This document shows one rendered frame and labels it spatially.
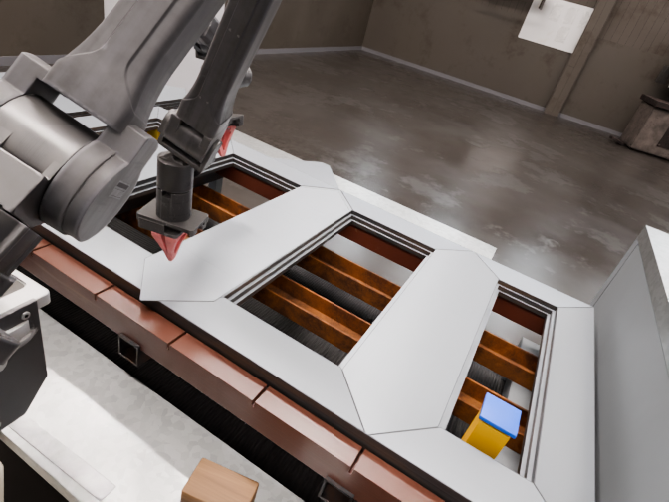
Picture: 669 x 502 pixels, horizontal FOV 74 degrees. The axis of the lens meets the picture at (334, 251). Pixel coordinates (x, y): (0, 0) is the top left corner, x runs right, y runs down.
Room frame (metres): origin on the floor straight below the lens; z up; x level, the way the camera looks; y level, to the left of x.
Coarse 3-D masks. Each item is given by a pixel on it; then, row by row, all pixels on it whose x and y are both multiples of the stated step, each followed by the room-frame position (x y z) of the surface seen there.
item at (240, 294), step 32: (96, 128) 1.22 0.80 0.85; (224, 160) 1.28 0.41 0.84; (352, 224) 1.15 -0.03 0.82; (288, 256) 0.86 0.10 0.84; (128, 288) 0.61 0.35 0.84; (256, 288) 0.73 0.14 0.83; (512, 288) 1.00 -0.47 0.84; (224, 352) 0.53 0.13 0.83; (352, 352) 0.61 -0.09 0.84; (544, 352) 0.79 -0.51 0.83; (288, 384) 0.49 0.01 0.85; (544, 384) 0.67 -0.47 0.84; (320, 416) 0.46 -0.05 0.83; (448, 416) 0.54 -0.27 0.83; (384, 448) 0.42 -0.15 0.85; (416, 480) 0.40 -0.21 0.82
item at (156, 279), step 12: (144, 264) 0.67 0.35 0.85; (144, 276) 0.64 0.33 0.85; (156, 276) 0.65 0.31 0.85; (168, 276) 0.66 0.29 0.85; (156, 288) 0.61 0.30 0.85; (168, 288) 0.62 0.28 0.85; (180, 288) 0.63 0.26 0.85; (192, 288) 0.64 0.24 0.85; (168, 300) 0.59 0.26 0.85; (180, 300) 0.60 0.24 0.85; (192, 300) 0.61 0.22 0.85; (204, 300) 0.62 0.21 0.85
